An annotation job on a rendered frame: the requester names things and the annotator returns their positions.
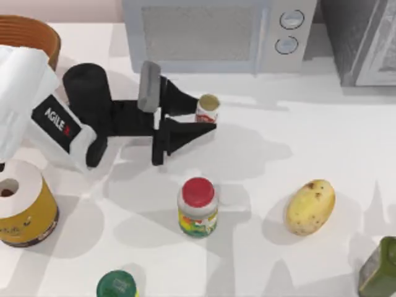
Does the pale microwave oven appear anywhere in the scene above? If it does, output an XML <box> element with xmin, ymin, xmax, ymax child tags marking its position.
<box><xmin>121</xmin><ymin>0</ymin><xmax>319</xmax><ymax>76</ymax></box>

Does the round microwave knob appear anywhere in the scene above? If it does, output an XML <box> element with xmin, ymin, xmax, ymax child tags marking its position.
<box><xmin>279</xmin><ymin>9</ymin><xmax>306</xmax><ymax>30</ymax></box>
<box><xmin>274</xmin><ymin>35</ymin><xmax>300</xmax><ymax>56</ymax></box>

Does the yellow potato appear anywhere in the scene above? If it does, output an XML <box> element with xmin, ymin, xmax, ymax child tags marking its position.
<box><xmin>285</xmin><ymin>179</ymin><xmax>337</xmax><ymax>236</ymax></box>

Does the yellow wrapped paper roll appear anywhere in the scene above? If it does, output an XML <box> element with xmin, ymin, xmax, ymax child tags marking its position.
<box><xmin>0</xmin><ymin>158</ymin><xmax>60</xmax><ymax>248</ymax></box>

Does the brown woven basket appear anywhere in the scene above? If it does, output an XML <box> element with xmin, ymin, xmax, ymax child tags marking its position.
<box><xmin>0</xmin><ymin>15</ymin><xmax>62</xmax><ymax>71</ymax></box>

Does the grey cabinet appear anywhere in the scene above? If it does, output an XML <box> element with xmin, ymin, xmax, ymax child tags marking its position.
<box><xmin>319</xmin><ymin>0</ymin><xmax>396</xmax><ymax>88</ymax></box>

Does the grey cabinet door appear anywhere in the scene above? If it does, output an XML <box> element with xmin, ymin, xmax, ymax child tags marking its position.
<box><xmin>355</xmin><ymin>0</ymin><xmax>396</xmax><ymax>87</ymax></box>

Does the microwave oven door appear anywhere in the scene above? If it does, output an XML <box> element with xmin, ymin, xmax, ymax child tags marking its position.
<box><xmin>122</xmin><ymin>0</ymin><xmax>267</xmax><ymax>74</ymax></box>

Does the red and white can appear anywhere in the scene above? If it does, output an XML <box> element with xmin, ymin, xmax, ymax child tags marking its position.
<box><xmin>195</xmin><ymin>93</ymin><xmax>220</xmax><ymax>124</ymax></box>

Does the dark green bottle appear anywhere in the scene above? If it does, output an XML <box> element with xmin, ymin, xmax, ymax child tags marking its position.
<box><xmin>358</xmin><ymin>236</ymin><xmax>396</xmax><ymax>297</ymax></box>

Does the red lidded jar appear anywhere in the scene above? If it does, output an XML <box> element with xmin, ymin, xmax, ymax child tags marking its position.
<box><xmin>176</xmin><ymin>176</ymin><xmax>220</xmax><ymax>239</ymax></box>

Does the green capped bottle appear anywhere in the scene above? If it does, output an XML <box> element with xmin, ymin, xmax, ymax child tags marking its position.
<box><xmin>96</xmin><ymin>269</ymin><xmax>140</xmax><ymax>297</ymax></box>

